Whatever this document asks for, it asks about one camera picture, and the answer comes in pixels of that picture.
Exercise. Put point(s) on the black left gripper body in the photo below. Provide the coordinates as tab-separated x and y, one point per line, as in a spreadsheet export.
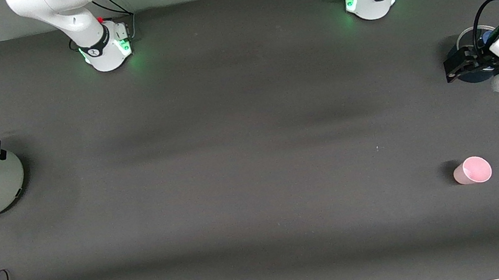
480	60

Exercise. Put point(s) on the pink plastic cup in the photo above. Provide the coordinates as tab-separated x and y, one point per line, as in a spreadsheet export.
472	171

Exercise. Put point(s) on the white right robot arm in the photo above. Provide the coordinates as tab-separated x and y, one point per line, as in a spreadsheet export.
54	5

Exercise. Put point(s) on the dark blue saucepan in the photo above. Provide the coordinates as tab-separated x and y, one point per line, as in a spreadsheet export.
477	77

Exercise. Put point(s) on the glass lid blue knob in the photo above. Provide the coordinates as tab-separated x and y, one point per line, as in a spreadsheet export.
487	39

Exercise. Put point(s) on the dark grey table mat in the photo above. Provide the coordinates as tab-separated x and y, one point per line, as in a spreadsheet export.
257	184

